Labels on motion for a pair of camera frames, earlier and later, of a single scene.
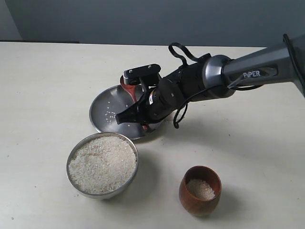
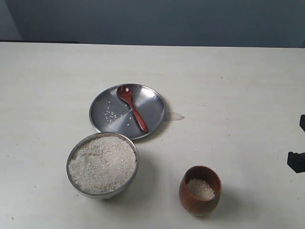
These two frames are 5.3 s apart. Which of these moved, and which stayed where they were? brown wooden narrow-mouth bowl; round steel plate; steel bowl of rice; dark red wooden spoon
Moved: dark red wooden spoon
Stayed: brown wooden narrow-mouth bowl; steel bowl of rice; round steel plate
